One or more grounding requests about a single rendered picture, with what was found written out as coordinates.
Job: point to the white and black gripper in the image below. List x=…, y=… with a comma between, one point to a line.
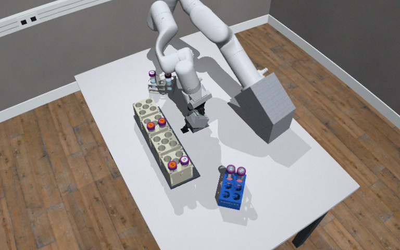
x=187, y=98

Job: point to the blue tube rack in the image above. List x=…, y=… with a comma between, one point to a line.
x=232, y=198

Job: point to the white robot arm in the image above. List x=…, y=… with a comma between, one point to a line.
x=182, y=61

